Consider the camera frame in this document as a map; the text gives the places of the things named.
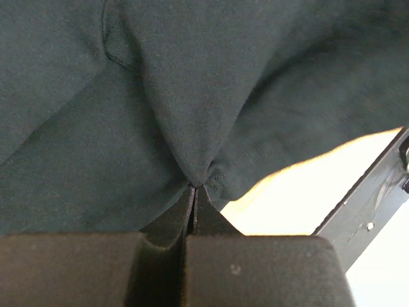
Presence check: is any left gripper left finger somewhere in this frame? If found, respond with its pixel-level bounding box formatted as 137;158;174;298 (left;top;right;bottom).
1;187;196;306

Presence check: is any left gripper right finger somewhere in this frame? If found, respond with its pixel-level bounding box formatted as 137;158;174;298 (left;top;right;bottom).
184;187;355;306

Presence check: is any black t shirt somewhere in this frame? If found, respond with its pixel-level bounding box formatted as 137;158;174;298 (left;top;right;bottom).
1;1;408;234

